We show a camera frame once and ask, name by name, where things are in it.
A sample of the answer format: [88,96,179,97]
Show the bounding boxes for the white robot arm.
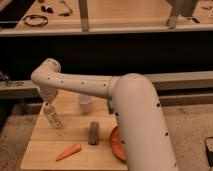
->
[31,58,179,171]

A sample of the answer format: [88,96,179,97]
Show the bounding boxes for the white plastic cup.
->
[77,94,92,113]

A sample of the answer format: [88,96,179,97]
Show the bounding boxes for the grey rectangular block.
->
[88,122,99,145]

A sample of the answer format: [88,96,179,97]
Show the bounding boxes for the orange plate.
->
[109,127,126,162]

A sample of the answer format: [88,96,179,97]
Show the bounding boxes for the orange carrot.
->
[55,144,81,162]

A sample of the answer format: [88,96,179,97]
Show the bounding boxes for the black glasses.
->
[58,0,73,17]

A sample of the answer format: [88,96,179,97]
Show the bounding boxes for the small black object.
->
[41,6,54,13]

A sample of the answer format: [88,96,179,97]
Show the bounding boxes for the metal clamp at left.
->
[0,71,12,86]

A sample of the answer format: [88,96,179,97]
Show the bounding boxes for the grey metal leg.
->
[166,0,198,29]

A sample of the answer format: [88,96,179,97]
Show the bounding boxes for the black device at right edge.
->
[204,137,213,168]

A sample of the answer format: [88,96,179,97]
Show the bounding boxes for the grey metal post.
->
[78,0,89,32]

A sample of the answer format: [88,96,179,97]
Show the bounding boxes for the coiled black cable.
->
[22,14,49,28]

